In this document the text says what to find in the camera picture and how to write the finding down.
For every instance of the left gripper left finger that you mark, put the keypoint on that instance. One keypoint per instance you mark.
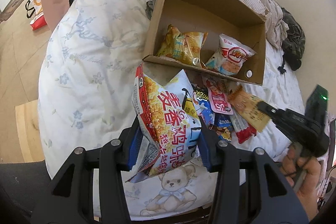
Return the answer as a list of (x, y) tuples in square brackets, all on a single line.
[(88, 178)]

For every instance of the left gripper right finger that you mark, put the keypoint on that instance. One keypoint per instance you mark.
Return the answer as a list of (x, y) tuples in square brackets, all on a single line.
[(250, 187)]

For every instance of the tan cracker packet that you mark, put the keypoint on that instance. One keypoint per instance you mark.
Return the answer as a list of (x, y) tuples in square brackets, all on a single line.
[(245, 105)]

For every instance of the white red chicken snack bag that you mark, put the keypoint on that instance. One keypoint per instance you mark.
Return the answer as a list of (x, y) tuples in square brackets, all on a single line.
[(168, 120)]

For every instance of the red white candy bar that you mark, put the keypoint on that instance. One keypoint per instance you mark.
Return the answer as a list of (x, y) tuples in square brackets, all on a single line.
[(243, 129)]

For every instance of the dark blue snack packet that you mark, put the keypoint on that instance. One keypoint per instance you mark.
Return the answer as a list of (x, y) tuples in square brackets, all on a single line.
[(222, 126)]

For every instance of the dark camouflage garment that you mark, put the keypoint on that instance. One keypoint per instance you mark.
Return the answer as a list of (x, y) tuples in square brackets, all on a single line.
[(294, 45)]

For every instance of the pink 35 snack packet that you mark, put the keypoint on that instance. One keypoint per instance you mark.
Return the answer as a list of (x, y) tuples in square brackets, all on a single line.
[(217, 97)]

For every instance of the blue white snack bag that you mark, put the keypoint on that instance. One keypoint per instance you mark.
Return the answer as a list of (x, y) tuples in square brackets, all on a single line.
[(202, 105)]

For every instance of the white red shrimp cracker bag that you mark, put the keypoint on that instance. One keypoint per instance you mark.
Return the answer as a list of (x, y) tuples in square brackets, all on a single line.
[(229, 57)]

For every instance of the yellow chip bag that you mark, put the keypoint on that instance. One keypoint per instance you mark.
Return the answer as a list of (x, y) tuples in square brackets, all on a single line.
[(184, 47)]

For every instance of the white floral bed sheet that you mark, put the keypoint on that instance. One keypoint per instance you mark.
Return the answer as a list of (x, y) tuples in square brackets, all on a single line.
[(85, 88)]

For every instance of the brown cardboard box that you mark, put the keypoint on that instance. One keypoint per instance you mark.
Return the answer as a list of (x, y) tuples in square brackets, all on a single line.
[(230, 17)]

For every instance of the red white shopping bag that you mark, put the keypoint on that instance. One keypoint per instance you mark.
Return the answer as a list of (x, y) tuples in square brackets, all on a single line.
[(34, 12)]

